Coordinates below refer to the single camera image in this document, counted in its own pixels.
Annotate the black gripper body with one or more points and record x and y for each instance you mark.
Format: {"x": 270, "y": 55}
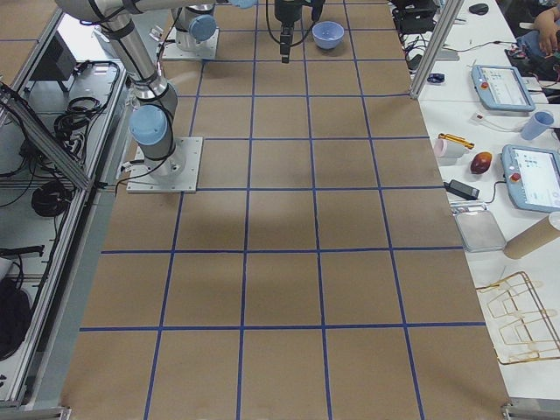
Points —
{"x": 284, "y": 13}

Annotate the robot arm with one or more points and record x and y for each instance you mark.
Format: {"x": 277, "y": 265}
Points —
{"x": 197, "y": 23}
{"x": 151, "y": 125}

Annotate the blue bowl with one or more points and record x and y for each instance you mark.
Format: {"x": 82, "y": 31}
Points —
{"x": 327, "y": 35}

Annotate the far teach pendant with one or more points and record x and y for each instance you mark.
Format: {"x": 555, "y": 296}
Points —
{"x": 501, "y": 88}

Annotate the teach pendant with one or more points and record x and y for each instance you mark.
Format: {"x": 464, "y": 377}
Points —
{"x": 501, "y": 88}
{"x": 532, "y": 177}

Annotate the black power adapter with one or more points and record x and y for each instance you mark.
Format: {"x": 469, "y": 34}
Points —
{"x": 461, "y": 190}

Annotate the blue plastic cup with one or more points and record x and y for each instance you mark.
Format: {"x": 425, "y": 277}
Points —
{"x": 537, "y": 124}

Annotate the silver metal tray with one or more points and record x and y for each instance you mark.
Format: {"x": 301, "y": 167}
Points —
{"x": 477, "y": 226}

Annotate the near teach pendant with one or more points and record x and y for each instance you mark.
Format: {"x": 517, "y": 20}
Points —
{"x": 532, "y": 177}

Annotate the cardboard tube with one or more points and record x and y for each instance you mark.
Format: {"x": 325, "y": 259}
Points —
{"x": 539, "y": 234}

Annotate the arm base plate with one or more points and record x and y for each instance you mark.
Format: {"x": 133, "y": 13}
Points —
{"x": 188, "y": 48}
{"x": 178, "y": 173}

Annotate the wire rack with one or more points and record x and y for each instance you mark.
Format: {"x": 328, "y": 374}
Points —
{"x": 521, "y": 327}

